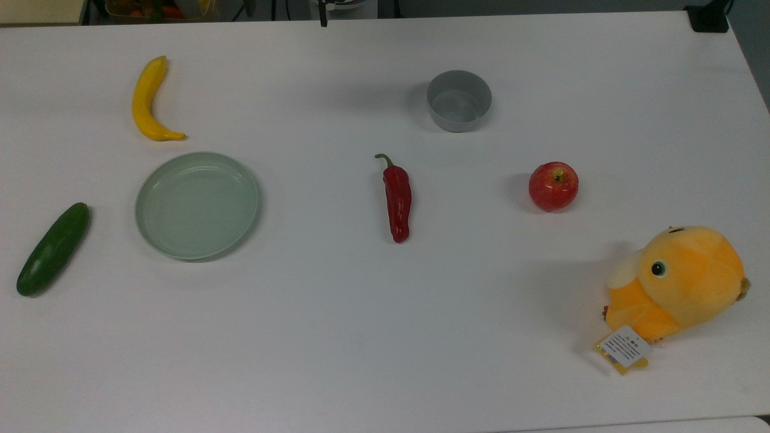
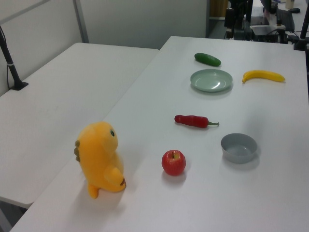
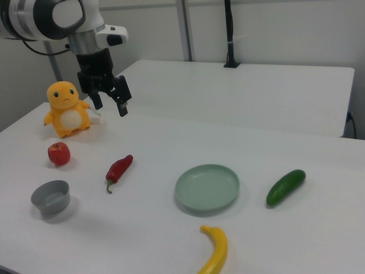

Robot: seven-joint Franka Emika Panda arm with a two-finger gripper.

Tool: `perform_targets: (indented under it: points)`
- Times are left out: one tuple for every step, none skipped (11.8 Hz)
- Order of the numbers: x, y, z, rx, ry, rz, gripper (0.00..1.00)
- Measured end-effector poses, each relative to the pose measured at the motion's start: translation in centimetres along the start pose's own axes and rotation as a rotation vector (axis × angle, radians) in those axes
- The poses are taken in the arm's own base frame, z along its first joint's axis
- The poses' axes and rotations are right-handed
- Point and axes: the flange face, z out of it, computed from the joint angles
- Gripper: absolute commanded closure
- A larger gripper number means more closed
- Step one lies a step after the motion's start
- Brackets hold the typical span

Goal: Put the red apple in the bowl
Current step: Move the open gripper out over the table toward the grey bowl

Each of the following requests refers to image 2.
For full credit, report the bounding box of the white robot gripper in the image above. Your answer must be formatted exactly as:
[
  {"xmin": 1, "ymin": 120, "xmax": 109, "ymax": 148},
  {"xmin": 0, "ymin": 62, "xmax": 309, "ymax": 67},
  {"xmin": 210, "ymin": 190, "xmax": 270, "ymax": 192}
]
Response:
[{"xmin": 224, "ymin": 0, "xmax": 253, "ymax": 37}]

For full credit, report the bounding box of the red apple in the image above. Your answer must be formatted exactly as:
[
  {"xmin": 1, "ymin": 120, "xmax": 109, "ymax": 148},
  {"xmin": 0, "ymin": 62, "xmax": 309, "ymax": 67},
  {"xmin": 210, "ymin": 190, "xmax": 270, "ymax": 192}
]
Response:
[{"xmin": 161, "ymin": 149, "xmax": 187, "ymax": 177}]

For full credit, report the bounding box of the grey bowl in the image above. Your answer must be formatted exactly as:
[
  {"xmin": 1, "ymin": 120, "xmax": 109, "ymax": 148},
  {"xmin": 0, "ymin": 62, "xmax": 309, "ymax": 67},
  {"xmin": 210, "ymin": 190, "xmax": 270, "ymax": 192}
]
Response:
[{"xmin": 220, "ymin": 133, "xmax": 258, "ymax": 164}]

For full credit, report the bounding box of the black keyboard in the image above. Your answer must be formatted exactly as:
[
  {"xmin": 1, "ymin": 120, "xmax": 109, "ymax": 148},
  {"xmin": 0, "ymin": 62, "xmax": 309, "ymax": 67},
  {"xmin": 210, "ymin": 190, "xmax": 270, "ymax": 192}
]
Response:
[{"xmin": 276, "ymin": 9, "xmax": 295, "ymax": 31}]

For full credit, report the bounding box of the green cucumber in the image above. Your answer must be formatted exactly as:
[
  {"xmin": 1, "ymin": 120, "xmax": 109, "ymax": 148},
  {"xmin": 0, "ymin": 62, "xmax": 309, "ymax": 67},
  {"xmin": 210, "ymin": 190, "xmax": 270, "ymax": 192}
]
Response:
[{"xmin": 194, "ymin": 53, "xmax": 222, "ymax": 67}]

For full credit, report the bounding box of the yellow banana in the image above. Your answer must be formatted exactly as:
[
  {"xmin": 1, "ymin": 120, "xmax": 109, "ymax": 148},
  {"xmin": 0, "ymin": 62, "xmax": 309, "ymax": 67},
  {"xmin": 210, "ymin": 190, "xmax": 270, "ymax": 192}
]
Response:
[{"xmin": 242, "ymin": 70, "xmax": 286, "ymax": 84}]

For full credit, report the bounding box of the pale green plate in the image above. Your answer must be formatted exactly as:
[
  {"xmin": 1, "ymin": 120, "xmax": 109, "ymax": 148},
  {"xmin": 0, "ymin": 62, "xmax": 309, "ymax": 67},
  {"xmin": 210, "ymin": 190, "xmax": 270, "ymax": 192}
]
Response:
[{"xmin": 190, "ymin": 69, "xmax": 234, "ymax": 93}]

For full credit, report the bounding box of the red chili pepper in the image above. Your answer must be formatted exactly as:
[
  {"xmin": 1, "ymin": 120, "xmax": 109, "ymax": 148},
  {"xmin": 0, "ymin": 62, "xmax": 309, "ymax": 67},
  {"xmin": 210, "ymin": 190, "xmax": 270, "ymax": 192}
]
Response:
[{"xmin": 174, "ymin": 115, "xmax": 220, "ymax": 129}]

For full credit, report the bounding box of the yellow plush toy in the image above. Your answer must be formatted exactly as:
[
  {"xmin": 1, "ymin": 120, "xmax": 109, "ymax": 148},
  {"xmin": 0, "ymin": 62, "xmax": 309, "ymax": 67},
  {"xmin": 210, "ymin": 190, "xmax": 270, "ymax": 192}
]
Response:
[{"xmin": 73, "ymin": 121, "xmax": 127, "ymax": 200}]

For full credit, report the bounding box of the white side table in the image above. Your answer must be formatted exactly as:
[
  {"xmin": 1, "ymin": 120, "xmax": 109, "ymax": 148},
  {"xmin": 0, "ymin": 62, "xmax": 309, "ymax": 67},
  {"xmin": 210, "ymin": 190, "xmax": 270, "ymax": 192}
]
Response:
[{"xmin": 0, "ymin": 43, "xmax": 160, "ymax": 210}]

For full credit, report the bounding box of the black camera stand pole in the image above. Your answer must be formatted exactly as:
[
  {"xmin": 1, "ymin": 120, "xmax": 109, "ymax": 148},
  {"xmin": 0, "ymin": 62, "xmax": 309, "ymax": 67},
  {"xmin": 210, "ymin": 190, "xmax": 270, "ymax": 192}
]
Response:
[
  {"xmin": 293, "ymin": 14, "xmax": 309, "ymax": 51},
  {"xmin": 0, "ymin": 25, "xmax": 29, "ymax": 91}
]

